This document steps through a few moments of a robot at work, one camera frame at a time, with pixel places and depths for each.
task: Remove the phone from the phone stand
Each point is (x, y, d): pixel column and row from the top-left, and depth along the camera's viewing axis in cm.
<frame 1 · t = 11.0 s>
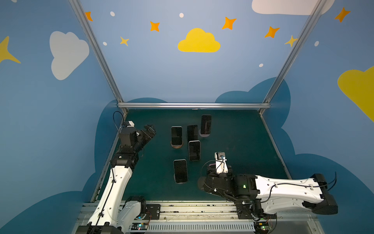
left hand: (152, 129, 76), fingers open
right hand: (213, 166, 70), fingers open
front left black phone: (181, 175, 82), point 8 cm above the table
centre white-edged phone: (194, 148, 103), on the table
back middle black phone: (191, 136, 100), point 7 cm above the table
back right black phone: (206, 124, 101), point 12 cm above the table
brown round phone stand: (176, 146, 100), point 2 cm above the table
grey back right phone stand: (203, 135, 106), point 3 cm above the table

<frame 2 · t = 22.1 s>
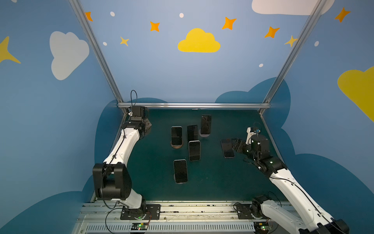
left hand: (145, 122, 87), fingers open
right hand: (239, 139, 79), fingers open
the named things where they were.

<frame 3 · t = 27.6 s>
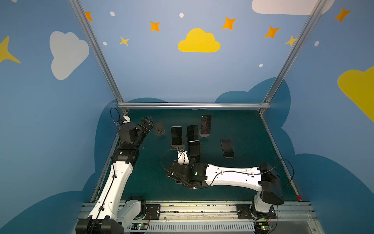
left hand: (150, 121, 75), fingers open
right hand: (178, 162, 76), fingers open
grey front right phone stand: (159, 128, 105), point 6 cm above the table
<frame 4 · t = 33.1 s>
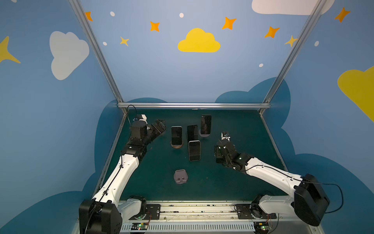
left hand: (164, 124, 78), fingers open
right hand: (222, 144, 85), fingers open
grey front left phone stand: (180, 176, 83), point 6 cm above the table
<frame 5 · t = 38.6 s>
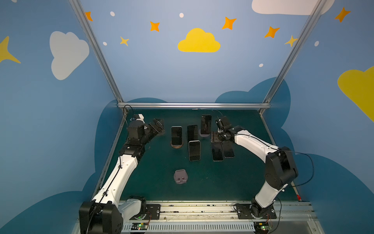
left hand: (161, 123, 78), fingers open
right hand: (218, 135, 93), fingers open
front right black phone: (230, 147, 65), point 33 cm above the table
